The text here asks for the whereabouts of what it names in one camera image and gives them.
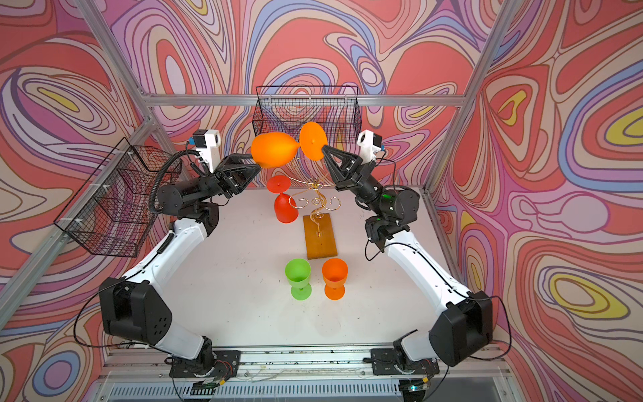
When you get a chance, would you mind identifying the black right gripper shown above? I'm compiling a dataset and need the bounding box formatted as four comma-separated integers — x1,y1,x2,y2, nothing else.
321,146,388,217

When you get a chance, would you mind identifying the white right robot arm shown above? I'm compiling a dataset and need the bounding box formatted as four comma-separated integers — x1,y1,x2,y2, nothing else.
321,146,493,367

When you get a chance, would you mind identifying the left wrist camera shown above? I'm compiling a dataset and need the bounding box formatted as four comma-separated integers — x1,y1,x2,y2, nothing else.
189,129,223,174

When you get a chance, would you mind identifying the gold wire glass rack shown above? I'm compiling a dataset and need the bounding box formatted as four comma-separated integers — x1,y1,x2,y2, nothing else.
288,175,343,260

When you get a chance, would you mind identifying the black wire basket left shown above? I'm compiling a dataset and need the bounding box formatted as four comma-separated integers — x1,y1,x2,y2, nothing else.
54,138,170,257

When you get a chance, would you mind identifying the orange wine glass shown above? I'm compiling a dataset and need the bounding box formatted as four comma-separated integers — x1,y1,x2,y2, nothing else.
251,122,328,169
323,258,348,301

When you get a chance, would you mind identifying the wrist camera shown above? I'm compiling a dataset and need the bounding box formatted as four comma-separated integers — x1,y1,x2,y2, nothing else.
189,129,223,174
357,130,385,164

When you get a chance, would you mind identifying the aluminium cage frame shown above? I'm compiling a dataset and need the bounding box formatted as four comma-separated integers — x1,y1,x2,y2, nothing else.
0,0,526,333

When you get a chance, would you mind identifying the red wine glass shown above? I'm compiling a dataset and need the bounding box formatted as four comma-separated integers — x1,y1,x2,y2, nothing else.
266,175,299,224

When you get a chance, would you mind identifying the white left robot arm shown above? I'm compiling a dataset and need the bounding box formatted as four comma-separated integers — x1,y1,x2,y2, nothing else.
95,149,261,378

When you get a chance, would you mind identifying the metal base rail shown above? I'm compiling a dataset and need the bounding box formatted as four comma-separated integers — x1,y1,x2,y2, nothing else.
87,344,525,401

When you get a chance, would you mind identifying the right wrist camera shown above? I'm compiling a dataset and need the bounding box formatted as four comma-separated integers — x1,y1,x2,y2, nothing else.
357,130,385,164

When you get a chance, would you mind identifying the orange wine glass front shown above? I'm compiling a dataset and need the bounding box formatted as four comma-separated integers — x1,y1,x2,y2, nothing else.
251,122,328,169

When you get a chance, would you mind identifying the green wine glass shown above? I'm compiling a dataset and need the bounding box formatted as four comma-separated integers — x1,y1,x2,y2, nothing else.
285,258,312,301

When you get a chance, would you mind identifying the orange wine glass back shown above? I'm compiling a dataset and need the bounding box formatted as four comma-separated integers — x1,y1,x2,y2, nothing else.
323,258,348,301

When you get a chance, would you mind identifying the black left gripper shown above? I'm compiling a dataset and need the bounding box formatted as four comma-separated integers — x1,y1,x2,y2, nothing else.
183,161,265,210

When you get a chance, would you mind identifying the black wire basket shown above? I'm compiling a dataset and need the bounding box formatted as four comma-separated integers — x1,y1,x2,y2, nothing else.
54,138,170,257
252,84,362,147

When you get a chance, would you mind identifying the black wire basket back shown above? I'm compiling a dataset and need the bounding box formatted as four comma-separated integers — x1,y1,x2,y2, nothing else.
252,84,362,147

